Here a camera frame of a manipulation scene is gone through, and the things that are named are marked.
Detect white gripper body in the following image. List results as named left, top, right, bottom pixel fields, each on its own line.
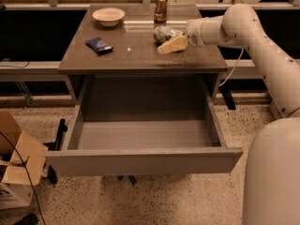
left=185, top=19, right=205, bottom=47

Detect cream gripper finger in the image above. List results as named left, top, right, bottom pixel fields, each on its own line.
left=157, top=35, right=188, bottom=54

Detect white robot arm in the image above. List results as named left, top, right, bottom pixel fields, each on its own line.
left=158, top=4, right=300, bottom=225

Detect upright golden brown can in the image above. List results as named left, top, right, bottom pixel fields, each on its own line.
left=154, top=0, right=168, bottom=23

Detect grey cabinet with glossy top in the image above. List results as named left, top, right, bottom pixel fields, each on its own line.
left=57, top=4, right=229, bottom=121

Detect open grey top drawer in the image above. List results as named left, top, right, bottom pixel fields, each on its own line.
left=46, top=75, right=243, bottom=176

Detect black stand left of drawer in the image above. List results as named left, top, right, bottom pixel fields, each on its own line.
left=44, top=119, right=68, bottom=184

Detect white ceramic bowl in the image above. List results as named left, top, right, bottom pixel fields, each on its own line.
left=92, top=7, right=125, bottom=27

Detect dark blue snack packet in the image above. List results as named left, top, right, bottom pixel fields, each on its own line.
left=85, top=37, right=113, bottom=55

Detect open cardboard box left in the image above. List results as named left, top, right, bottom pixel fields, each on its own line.
left=0, top=110, right=48, bottom=209

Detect white hanging cable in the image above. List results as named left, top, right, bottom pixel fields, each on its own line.
left=217, top=48, right=245, bottom=88

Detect black cable on floor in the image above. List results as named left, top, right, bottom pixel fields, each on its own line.
left=0, top=129, right=48, bottom=225

